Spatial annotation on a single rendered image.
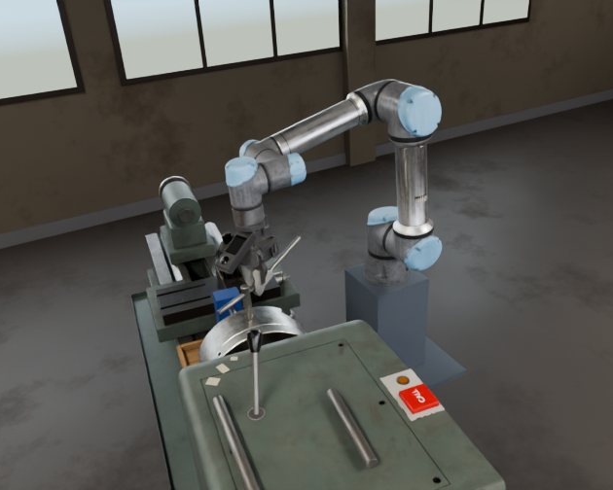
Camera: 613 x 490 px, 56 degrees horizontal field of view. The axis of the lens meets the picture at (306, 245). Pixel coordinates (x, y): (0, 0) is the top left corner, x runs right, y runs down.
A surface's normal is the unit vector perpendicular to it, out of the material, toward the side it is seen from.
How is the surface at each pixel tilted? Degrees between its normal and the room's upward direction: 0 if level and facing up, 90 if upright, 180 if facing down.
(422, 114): 83
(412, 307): 90
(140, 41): 90
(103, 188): 90
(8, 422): 0
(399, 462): 0
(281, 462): 0
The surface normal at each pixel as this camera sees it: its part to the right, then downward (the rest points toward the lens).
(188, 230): 0.36, 0.43
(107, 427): -0.06, -0.88
